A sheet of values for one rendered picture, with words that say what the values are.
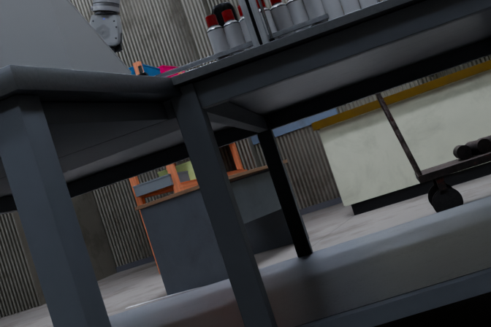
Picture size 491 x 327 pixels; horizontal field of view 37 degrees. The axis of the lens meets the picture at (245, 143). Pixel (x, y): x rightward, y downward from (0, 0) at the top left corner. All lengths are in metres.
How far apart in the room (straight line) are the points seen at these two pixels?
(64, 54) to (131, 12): 9.39
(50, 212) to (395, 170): 5.91
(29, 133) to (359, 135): 5.92
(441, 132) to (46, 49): 5.62
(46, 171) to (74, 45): 0.39
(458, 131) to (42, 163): 5.89
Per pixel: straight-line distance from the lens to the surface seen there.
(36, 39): 1.50
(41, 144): 1.17
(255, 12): 2.11
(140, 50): 10.73
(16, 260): 9.68
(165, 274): 5.47
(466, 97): 6.84
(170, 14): 10.56
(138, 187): 7.77
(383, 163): 6.93
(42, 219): 1.15
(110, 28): 2.35
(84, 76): 1.31
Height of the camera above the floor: 0.54
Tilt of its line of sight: 4 degrees up
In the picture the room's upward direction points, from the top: 18 degrees counter-clockwise
